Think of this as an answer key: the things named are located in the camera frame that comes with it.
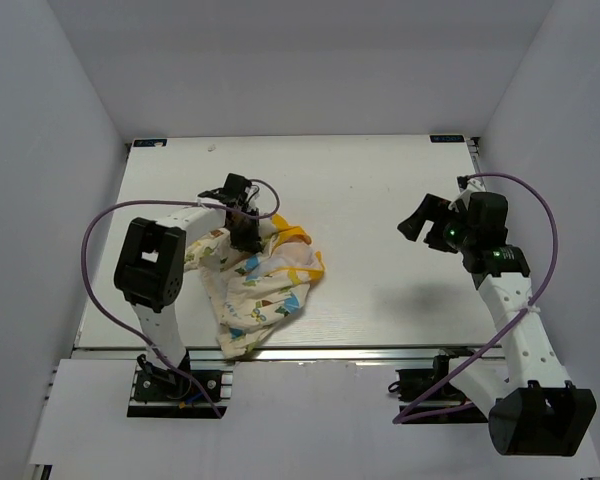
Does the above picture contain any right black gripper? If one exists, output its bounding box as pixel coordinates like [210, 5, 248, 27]
[398, 194, 476, 254]

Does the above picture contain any cream printed baby jacket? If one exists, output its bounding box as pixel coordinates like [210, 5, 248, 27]
[184, 214, 325, 359]

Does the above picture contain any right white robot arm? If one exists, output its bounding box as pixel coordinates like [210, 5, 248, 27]
[398, 192, 597, 457]

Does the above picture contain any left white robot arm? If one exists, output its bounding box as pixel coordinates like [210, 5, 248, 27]
[114, 173, 261, 399]

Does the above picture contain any right blue corner label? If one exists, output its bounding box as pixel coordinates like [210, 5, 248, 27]
[429, 134, 465, 143]

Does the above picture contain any blue corner label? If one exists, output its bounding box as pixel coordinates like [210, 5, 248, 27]
[132, 138, 167, 148]
[429, 134, 465, 143]

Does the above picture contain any left blue corner label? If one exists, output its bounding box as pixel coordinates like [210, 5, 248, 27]
[132, 138, 167, 148]

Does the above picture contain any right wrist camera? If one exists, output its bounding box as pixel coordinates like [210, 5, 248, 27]
[453, 176, 486, 212]

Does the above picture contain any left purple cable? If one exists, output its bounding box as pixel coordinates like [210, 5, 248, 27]
[81, 180, 282, 419]

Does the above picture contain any purple cable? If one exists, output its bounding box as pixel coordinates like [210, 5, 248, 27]
[392, 172, 560, 425]
[81, 180, 282, 419]

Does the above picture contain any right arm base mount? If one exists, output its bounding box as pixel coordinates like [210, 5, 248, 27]
[387, 348, 487, 425]

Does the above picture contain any aluminium table front rail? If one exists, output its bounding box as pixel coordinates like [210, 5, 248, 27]
[72, 344, 511, 363]

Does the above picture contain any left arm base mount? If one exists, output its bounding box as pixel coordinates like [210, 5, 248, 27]
[126, 354, 233, 420]

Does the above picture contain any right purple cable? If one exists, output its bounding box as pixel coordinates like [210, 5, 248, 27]
[392, 172, 560, 425]

